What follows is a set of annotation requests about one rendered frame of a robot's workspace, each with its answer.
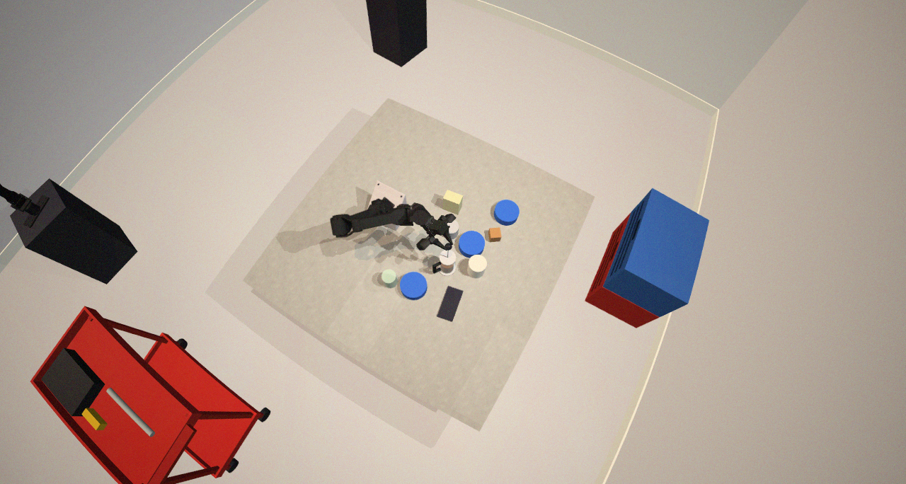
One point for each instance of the glass french press with black handle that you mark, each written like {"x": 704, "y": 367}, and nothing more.
{"x": 446, "y": 265}

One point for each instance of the blue short cylinder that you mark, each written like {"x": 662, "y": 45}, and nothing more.
{"x": 506, "y": 212}
{"x": 413, "y": 286}
{"x": 471, "y": 243}

